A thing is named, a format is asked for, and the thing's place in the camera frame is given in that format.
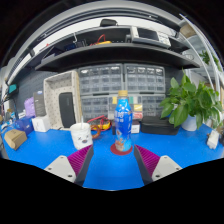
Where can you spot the small brown cardboard box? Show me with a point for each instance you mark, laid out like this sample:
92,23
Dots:
15,139

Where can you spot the flat round red coaster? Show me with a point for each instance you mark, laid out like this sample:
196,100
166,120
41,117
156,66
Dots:
114,151

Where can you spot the white rack shelf unit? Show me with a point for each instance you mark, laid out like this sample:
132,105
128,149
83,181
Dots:
206,50

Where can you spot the white stirring stick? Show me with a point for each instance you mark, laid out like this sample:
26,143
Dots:
82,120

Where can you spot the flat black case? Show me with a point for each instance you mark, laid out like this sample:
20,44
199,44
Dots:
158,126

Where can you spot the white power adapter block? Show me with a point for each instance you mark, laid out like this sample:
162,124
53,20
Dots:
213,139

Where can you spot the purple bag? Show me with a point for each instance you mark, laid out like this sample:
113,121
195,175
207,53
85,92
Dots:
30,106

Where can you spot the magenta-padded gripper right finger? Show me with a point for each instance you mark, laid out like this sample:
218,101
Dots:
150,160

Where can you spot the white mug with face print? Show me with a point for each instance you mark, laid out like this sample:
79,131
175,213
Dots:
81,136

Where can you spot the grey small-parts drawer cabinet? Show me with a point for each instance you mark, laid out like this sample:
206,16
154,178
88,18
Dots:
100,80
152,105
95,106
145,78

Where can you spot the white perforated tray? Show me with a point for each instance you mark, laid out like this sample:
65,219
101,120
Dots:
51,96

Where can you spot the blue box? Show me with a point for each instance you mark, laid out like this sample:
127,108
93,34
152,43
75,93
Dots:
23,125

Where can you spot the green potted plant, white pot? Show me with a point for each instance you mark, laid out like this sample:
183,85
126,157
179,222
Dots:
186,103

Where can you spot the small white box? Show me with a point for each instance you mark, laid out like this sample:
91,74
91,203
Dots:
41,124

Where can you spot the dark grey flat box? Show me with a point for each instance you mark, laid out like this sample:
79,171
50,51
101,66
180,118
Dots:
39,103

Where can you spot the blue drink bottle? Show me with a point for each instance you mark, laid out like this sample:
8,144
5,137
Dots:
123,123

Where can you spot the black rectangular speaker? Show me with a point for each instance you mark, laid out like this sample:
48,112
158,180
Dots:
67,110

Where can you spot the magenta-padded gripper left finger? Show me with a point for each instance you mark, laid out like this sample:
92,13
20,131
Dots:
79,160

